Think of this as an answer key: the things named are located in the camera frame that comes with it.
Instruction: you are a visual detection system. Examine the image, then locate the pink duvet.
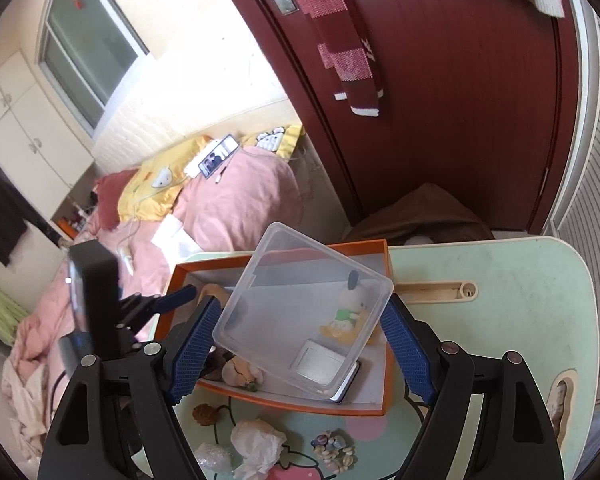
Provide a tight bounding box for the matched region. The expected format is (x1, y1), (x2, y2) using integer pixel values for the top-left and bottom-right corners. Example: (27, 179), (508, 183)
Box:
(2, 146), (302, 460)

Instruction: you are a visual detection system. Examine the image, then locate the window with grey frame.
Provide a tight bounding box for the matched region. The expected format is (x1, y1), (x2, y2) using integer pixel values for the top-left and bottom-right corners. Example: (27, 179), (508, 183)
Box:
(40, 0), (148, 132)

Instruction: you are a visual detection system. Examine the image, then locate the brown cloth heap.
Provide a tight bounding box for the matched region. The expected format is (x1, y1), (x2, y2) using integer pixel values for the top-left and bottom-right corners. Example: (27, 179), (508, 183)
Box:
(344, 183), (494, 246)

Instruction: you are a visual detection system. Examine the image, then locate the orange cardboard box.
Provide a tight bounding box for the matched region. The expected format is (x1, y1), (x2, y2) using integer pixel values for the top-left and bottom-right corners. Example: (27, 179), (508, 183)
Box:
(166, 252), (393, 417)

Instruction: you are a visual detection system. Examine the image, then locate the small plush toy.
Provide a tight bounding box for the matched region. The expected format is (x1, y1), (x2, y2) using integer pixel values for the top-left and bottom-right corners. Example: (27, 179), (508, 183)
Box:
(202, 348), (264, 392)

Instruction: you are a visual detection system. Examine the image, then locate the dark red pillow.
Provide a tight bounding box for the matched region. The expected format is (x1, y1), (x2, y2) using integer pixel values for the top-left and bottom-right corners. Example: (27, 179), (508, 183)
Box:
(94, 168), (137, 231)

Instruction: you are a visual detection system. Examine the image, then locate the yellow cartoon pillow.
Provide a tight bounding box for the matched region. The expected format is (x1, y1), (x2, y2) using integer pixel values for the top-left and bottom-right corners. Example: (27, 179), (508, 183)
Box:
(117, 134), (211, 222)

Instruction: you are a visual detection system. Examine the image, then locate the silver metal tin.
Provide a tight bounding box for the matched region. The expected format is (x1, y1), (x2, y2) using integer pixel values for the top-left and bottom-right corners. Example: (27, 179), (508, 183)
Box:
(291, 340), (346, 385)

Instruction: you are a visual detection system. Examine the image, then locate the dark red door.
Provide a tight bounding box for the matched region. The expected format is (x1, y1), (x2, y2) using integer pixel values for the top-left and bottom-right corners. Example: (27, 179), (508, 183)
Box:
(232, 0), (579, 234)

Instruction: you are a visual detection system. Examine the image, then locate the colourful bead bracelet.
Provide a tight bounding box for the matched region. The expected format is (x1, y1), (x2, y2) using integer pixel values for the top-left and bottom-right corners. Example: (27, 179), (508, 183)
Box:
(311, 429), (356, 475)

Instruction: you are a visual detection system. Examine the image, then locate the red white striped scarf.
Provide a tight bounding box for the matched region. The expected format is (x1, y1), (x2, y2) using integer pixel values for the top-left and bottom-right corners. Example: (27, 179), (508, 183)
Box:
(296, 0), (384, 118)

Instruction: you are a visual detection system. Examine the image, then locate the white dog figurine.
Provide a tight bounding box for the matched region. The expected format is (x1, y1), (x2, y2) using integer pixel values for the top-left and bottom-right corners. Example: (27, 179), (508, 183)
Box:
(320, 271), (370, 346)

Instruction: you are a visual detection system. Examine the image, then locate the clear plastic wrapper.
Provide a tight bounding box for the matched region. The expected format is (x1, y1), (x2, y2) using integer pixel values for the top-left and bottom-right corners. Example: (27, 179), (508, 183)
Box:
(194, 442), (232, 474)

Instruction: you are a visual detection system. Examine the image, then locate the tablet with white case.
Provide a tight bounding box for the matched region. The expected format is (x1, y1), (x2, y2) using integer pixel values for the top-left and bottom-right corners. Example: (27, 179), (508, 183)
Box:
(198, 134), (239, 179)

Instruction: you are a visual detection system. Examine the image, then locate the white wall cabinet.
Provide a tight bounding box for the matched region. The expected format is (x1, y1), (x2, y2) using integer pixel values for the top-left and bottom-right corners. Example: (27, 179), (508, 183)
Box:
(0, 52), (93, 217)

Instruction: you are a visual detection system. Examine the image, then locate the crumpled white tissue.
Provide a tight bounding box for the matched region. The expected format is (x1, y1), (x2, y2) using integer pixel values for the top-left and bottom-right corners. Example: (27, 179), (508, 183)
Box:
(230, 419), (287, 480)

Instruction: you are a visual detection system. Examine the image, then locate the clear plastic container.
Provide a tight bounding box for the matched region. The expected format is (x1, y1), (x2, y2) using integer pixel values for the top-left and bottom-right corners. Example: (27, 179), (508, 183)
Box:
(213, 223), (393, 400)

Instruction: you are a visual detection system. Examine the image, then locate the black hanging garment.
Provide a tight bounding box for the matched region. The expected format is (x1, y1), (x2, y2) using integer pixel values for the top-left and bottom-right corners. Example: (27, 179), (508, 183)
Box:
(0, 167), (61, 266)

